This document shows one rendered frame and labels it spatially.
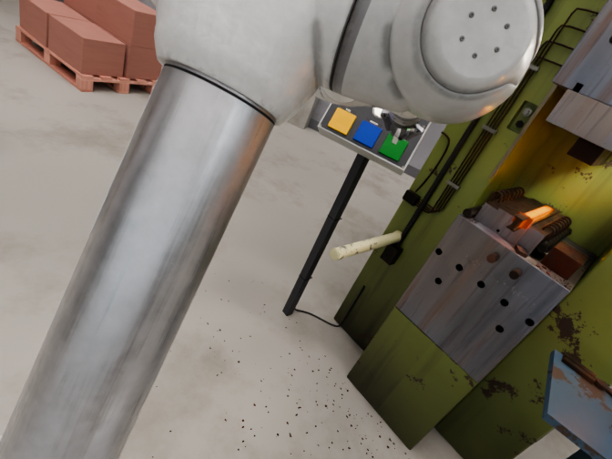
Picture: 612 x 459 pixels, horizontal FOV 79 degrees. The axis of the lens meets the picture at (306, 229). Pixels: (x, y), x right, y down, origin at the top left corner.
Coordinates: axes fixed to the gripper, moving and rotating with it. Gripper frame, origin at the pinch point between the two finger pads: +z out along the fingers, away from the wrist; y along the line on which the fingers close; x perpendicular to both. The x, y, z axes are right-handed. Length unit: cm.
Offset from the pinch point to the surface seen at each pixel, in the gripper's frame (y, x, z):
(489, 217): 38.7, -5.5, 14.7
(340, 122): -20.3, -0.7, 11.6
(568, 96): 36.7, 29.7, -4.6
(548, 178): 59, 27, 46
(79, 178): -154, -78, 79
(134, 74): -250, 8, 190
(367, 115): -13.3, 6.1, 12.3
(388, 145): -1.8, -0.2, 11.6
